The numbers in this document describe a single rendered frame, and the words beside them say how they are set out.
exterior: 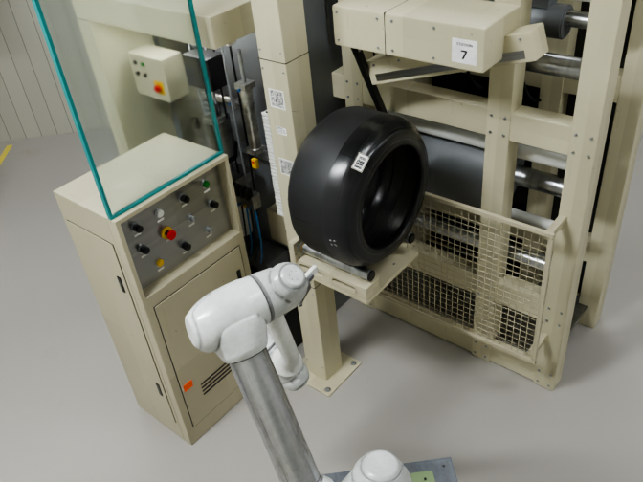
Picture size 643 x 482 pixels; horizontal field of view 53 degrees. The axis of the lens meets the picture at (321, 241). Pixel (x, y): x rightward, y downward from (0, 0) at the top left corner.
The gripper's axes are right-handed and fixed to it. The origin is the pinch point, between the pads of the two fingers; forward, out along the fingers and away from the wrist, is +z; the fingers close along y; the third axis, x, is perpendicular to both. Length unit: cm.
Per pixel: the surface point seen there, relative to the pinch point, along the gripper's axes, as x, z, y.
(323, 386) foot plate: 103, 9, 24
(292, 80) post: -52, 37, 26
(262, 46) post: -64, 37, 36
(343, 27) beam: -61, 63, 20
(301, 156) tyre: -34.3, 20.8, 12.4
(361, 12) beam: -67, 63, 12
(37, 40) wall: 35, 119, 400
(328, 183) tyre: -30.7, 16.3, -2.4
